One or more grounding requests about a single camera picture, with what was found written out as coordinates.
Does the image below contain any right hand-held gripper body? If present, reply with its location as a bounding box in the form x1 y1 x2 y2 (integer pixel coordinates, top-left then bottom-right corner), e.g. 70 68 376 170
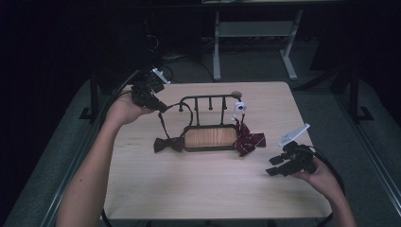
278 123 318 177

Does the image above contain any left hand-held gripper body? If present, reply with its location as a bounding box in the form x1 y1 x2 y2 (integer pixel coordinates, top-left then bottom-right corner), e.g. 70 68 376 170
131 67 171 107

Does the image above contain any red striped bow tie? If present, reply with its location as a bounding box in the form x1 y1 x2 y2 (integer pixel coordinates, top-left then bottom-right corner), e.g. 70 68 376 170
231 101 268 158

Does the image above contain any dark brown bow tie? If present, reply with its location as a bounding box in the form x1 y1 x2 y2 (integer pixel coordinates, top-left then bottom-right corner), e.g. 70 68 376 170
153 102 195 154

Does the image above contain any black hook rack wooden base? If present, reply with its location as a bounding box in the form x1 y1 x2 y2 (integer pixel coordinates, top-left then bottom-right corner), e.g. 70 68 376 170
178 93 244 153

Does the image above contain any person's left hand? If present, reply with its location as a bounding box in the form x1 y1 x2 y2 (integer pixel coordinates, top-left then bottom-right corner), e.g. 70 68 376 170
107 94 155 127

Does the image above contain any person's right hand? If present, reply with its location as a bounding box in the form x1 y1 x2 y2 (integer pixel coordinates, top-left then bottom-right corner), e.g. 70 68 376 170
294 157 343 202

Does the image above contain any black metal stand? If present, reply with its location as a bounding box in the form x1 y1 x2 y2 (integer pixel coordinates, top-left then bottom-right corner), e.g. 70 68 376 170
346 65 375 124
78 70 102 122

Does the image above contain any tangle of floor cables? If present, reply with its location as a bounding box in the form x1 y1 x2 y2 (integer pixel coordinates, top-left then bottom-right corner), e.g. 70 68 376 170
146 34 216 84

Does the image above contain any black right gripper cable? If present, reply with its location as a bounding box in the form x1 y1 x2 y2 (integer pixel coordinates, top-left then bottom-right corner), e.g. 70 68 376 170
310 145 347 227

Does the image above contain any metal frame rail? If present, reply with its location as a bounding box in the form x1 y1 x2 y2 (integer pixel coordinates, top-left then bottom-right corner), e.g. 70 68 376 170
39 94 110 227
335 94 401 209

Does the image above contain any white metal table frame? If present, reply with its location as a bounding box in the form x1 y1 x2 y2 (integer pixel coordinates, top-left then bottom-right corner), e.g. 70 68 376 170
212 9 305 82

